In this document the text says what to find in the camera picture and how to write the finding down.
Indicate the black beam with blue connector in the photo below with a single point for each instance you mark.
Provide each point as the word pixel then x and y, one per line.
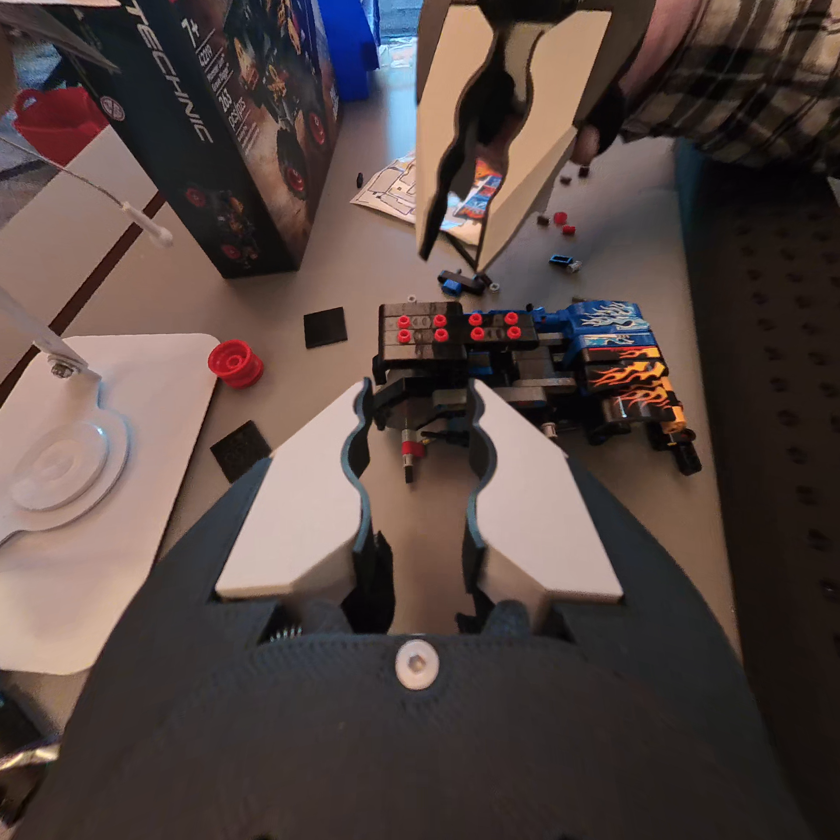
pixel 459 281

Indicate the black studded plate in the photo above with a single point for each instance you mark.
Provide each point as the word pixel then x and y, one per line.
pixel 241 453

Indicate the red wheel rim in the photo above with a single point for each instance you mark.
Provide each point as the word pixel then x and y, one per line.
pixel 236 363

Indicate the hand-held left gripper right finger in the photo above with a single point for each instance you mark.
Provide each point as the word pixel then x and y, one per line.
pixel 544 518

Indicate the black toy set box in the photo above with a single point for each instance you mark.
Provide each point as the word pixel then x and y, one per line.
pixel 216 131

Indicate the instruction booklet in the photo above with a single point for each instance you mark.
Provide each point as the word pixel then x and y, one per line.
pixel 59 33

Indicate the blue storage bin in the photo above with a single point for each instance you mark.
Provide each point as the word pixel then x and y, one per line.
pixel 351 46

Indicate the black flat tile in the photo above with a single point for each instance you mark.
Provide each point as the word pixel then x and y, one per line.
pixel 325 327

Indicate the red bin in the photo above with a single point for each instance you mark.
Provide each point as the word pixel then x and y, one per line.
pixel 59 124

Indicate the sticker sheet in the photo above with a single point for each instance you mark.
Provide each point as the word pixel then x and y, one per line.
pixel 394 190

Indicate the person's right hand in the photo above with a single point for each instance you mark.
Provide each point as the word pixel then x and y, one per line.
pixel 585 145

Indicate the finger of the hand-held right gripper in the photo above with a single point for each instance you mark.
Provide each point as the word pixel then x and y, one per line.
pixel 558 105
pixel 443 98

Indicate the blue connector with grey pin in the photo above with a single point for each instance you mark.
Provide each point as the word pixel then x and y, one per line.
pixel 564 262

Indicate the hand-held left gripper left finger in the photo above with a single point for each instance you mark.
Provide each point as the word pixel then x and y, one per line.
pixel 295 512

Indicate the clear plastic bag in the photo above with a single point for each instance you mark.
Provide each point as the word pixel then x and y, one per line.
pixel 400 52

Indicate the person's right forearm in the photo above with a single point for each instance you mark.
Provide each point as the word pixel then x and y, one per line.
pixel 741 72

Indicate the black axle rod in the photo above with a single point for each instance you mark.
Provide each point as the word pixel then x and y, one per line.
pixel 467 253

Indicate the toy truck model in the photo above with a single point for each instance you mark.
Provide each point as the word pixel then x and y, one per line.
pixel 525 367

